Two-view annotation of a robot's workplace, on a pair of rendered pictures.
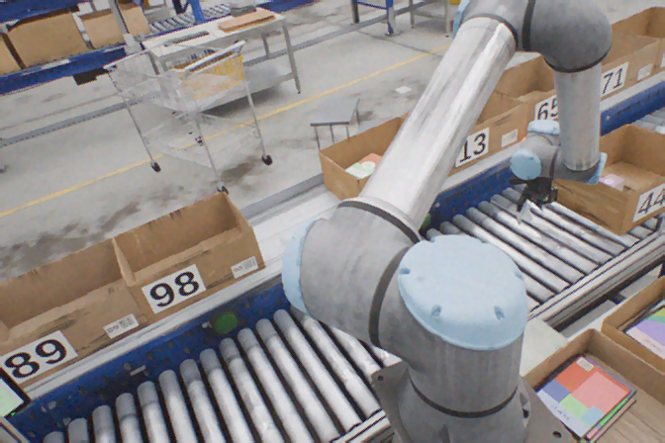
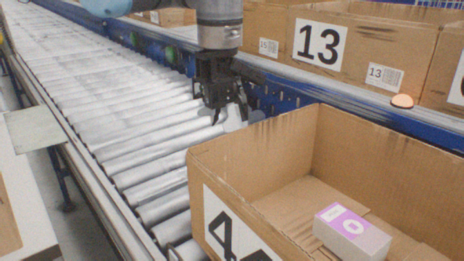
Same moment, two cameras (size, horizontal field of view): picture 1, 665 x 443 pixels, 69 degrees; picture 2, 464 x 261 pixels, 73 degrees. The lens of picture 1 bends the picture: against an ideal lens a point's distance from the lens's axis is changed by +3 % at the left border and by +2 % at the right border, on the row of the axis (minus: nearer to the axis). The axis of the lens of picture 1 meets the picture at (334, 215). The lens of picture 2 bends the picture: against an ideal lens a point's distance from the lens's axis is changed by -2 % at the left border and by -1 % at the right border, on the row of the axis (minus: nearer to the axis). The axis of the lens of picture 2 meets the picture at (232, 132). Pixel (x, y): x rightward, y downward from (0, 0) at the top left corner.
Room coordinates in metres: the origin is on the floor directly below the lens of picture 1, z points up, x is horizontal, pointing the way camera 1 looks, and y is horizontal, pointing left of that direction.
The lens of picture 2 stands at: (1.10, -1.31, 1.15)
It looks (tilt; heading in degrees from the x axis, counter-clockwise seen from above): 28 degrees down; 75
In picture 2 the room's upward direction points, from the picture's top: straight up
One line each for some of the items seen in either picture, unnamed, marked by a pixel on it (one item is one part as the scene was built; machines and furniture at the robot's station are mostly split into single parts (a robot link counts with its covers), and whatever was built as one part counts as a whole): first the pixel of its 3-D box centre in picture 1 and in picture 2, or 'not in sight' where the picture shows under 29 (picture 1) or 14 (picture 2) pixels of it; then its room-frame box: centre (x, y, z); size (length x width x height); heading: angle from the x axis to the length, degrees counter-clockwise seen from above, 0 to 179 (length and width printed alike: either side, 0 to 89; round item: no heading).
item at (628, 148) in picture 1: (624, 175); (353, 229); (1.34, -1.05, 0.83); 0.39 x 0.29 x 0.17; 111
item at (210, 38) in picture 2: not in sight; (221, 35); (1.25, -0.69, 1.02); 0.10 x 0.09 x 0.05; 113
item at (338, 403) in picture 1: (312, 364); (100, 72); (0.89, 0.15, 0.72); 0.52 x 0.05 x 0.05; 23
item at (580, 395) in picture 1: (579, 394); not in sight; (0.61, -0.49, 0.79); 0.19 x 0.14 x 0.02; 117
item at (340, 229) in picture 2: (607, 186); (349, 236); (1.37, -1.02, 0.78); 0.10 x 0.06 x 0.05; 111
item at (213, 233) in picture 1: (190, 252); (168, 3); (1.24, 0.49, 0.96); 0.39 x 0.29 x 0.17; 113
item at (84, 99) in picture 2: not in sight; (128, 93); (1.02, -0.15, 0.72); 0.52 x 0.05 x 0.05; 23
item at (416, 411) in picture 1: (461, 383); not in sight; (0.39, -0.13, 1.27); 0.19 x 0.19 x 0.10
